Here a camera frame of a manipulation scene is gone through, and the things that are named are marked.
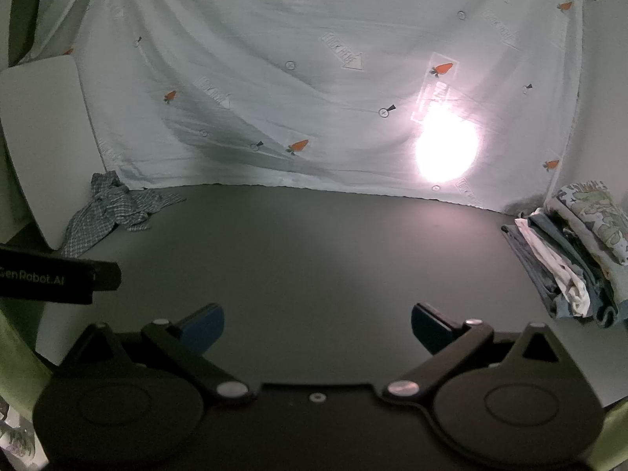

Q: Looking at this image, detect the checked shirt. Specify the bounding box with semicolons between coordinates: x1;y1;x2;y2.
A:
61;171;187;259

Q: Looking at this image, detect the dinosaur print folded garment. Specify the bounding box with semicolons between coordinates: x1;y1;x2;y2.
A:
544;179;628;267

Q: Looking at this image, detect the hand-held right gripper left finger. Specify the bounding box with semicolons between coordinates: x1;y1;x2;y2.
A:
59;303;256;402

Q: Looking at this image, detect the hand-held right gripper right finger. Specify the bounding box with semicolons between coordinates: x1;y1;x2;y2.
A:
382;303;572;402

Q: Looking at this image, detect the grey blue folded garment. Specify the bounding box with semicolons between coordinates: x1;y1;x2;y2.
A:
500;225;565;319

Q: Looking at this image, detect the white folded garment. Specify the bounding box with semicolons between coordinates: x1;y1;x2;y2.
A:
515;216;592;319

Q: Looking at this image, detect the white board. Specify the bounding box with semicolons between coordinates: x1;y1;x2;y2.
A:
0;54;106;251

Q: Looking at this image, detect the pile of folded clothes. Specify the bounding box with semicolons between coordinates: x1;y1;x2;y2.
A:
527;208;628;329

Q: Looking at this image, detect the carrot print sheet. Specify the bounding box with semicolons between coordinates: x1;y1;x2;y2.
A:
29;0;597;214

